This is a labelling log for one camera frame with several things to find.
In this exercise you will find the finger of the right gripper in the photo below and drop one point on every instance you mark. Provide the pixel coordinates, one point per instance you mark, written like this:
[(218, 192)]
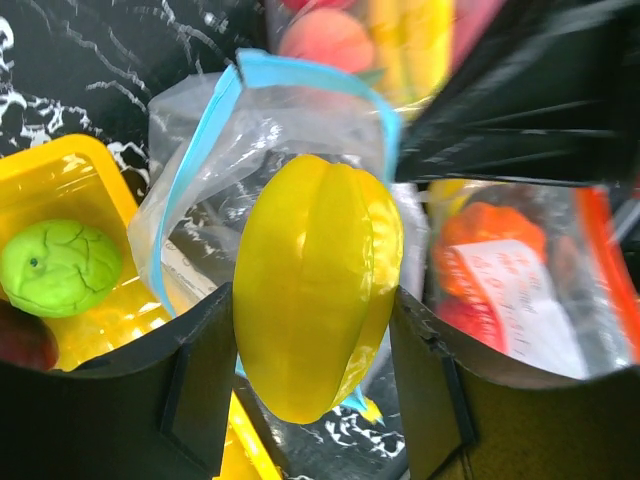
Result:
[(549, 94)]

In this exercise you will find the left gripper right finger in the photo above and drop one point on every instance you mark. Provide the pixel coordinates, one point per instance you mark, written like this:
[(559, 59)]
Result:
[(470, 412)]

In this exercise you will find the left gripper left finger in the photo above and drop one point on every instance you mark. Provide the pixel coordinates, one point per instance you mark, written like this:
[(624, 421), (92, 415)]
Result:
[(155, 408)]

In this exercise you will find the dark red fake apple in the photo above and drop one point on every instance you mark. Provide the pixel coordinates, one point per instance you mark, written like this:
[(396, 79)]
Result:
[(26, 340)]

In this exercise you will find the green fake fruit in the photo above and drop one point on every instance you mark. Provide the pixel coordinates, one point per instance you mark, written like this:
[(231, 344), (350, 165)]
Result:
[(59, 268)]

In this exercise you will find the yellow fake fruit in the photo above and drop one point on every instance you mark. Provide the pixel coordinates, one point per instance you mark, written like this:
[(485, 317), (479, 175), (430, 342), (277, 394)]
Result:
[(316, 273)]

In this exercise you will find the blue zip fruit bag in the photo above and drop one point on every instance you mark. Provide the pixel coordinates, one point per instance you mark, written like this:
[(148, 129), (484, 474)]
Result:
[(263, 112)]

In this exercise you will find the banana and apples bag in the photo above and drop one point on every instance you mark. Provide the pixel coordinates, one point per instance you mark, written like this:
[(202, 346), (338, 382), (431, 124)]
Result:
[(404, 49)]

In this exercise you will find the grapes and orange bag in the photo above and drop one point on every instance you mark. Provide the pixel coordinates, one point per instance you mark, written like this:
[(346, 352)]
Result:
[(533, 272)]

